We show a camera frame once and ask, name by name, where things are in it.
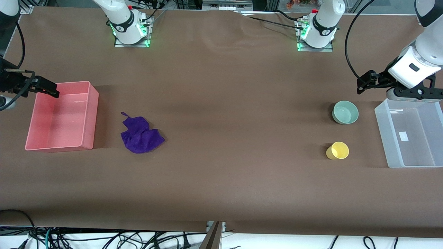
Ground black floor cable loop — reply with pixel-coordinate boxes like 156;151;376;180
0;209;36;239

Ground pink plastic bin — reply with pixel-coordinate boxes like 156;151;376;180
25;81;99;153

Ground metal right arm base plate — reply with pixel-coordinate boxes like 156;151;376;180
114;16;152;48

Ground aluminium frame corner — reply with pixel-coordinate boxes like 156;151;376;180
19;0;36;15

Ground pale green bowl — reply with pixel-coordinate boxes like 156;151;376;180
332;101;359;125

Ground teal cable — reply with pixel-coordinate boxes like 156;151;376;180
44;227;56;249

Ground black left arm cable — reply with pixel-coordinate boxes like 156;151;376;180
345;0;378;81

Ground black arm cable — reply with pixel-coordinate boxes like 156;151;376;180
345;0;378;81
0;21;36;112

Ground white power strip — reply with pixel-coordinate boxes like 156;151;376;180
202;0;254;11

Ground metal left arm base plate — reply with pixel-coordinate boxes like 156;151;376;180
297;19;334;53

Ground tangled black floor cables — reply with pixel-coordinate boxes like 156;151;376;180
10;228;208;249

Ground brown table cover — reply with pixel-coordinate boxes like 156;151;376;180
0;6;443;238

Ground black cable on table cover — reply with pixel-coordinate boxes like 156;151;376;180
238;10;306;31

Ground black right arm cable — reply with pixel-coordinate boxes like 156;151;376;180
0;21;36;112

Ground clear plastic bin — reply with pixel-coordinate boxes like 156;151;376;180
374;98;443;169

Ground purple cloth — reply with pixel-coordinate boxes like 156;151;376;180
120;112;165;154

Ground yellow cup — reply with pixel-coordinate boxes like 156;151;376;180
326;141;350;160

